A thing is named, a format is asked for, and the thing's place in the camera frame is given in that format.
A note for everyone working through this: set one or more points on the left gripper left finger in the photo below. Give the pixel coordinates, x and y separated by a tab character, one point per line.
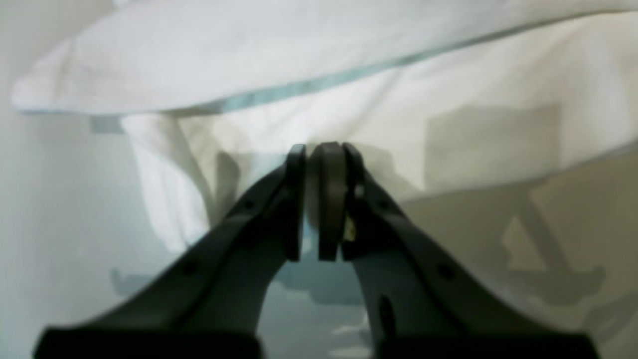
208	303

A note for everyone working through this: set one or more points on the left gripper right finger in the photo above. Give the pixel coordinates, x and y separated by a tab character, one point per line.
421	303

